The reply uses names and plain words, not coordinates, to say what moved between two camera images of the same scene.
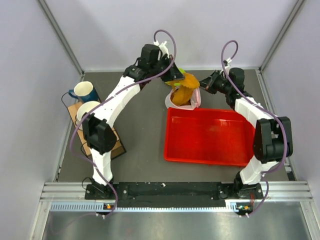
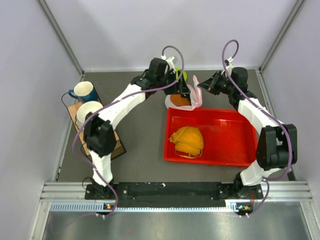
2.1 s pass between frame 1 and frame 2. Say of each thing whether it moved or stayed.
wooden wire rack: stayed
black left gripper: moved
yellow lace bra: moved
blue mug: stayed
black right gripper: stayed
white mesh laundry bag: stayed
